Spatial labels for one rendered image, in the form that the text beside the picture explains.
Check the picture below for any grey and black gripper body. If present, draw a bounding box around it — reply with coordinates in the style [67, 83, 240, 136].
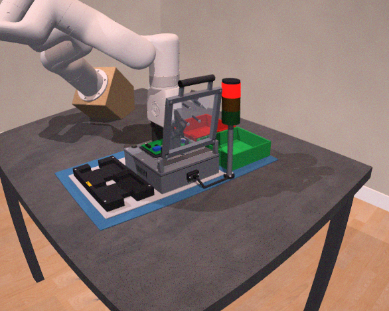
[147, 85, 179, 127]

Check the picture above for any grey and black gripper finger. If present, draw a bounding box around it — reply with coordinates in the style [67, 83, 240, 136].
[151, 122, 163, 142]

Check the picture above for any green circuit board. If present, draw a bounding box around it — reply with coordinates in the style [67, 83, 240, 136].
[141, 139, 163, 155]

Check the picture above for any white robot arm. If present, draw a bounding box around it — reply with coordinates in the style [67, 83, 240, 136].
[0, 0, 179, 102]

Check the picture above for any red bin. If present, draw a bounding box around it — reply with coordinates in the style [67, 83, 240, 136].
[217, 119, 228, 133]

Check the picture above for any green bin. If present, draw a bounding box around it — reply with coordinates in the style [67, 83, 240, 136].
[216, 127, 271, 171]

